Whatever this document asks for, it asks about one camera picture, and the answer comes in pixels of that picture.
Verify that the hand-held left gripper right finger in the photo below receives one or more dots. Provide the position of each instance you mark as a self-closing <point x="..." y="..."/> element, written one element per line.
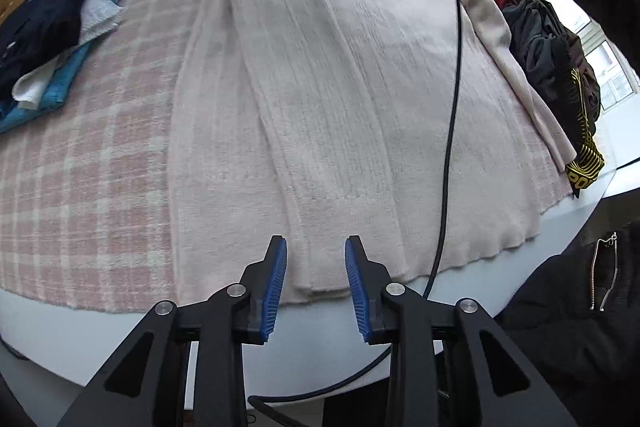
<point x="357" y="287"/>

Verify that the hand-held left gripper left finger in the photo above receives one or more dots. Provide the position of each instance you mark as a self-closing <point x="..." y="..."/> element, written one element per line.
<point x="274" y="287"/>

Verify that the cream knit sweater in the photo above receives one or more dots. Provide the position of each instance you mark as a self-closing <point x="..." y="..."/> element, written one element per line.
<point x="325" y="107"/>

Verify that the white folded garment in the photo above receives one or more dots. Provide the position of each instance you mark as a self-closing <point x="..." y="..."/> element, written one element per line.
<point x="100" y="14"/>

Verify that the black folded shirt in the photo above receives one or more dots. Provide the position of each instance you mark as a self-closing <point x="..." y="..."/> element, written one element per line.
<point x="40" y="22"/>

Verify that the person's black jacket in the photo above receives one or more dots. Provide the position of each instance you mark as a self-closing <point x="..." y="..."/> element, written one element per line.
<point x="560" y="332"/>

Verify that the pink plaid blanket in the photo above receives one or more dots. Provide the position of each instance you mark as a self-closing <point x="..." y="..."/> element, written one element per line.
<point x="100" y="157"/>

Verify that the blue folded garment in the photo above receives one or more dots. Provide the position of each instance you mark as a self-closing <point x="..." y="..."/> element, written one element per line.
<point x="65" y="82"/>

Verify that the black and yellow garment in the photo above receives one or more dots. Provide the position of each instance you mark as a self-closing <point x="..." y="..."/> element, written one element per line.
<point x="585" y="162"/>

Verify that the dark grey garment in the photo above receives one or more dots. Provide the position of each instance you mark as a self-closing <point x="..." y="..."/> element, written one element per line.
<point x="537" y="47"/>

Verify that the brown garment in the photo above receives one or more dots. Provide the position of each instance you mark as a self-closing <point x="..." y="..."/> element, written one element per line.
<point x="587" y="77"/>

